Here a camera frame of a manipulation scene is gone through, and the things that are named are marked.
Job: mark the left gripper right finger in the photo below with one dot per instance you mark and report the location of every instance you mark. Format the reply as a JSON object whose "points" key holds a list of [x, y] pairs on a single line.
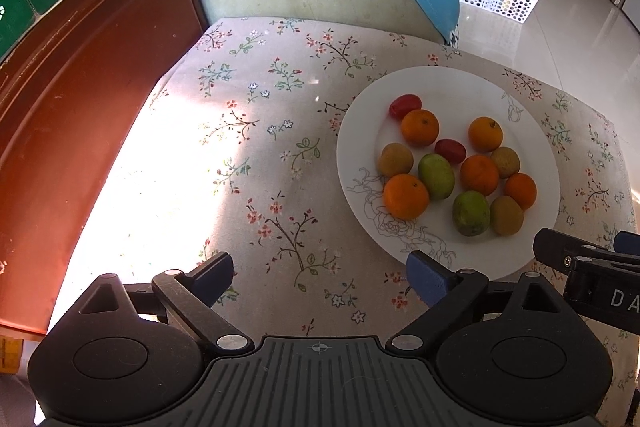
{"points": [[454, 300]]}

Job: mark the brownish green jujube top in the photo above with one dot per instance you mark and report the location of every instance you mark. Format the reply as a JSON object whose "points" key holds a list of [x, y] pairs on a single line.
{"points": [[395, 159]]}

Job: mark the floral tablecloth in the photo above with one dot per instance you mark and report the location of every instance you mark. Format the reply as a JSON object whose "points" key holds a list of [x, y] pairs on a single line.
{"points": [[235, 152]]}

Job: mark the red cherry tomato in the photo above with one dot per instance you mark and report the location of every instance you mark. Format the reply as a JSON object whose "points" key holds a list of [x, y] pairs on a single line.
{"points": [[453, 151], [403, 105]]}

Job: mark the white floral plate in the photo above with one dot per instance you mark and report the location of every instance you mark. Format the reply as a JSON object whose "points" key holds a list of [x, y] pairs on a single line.
{"points": [[456, 98]]}

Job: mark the orange mandarin large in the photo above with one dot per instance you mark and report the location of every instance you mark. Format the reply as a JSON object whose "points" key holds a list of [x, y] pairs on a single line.
{"points": [[405, 197]]}

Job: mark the red wooden cabinet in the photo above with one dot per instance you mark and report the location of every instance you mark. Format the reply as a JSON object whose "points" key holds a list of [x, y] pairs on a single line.
{"points": [[70, 92]]}

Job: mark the yellowish jujube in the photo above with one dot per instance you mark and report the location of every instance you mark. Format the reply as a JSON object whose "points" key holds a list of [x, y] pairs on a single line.
{"points": [[506, 161]]}

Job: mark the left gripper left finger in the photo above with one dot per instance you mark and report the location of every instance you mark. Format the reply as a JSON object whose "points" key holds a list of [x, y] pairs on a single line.
{"points": [[185, 300]]}

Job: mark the green lime fruit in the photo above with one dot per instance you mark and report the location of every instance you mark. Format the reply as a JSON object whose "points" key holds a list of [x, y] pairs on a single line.
{"points": [[437, 175]]}

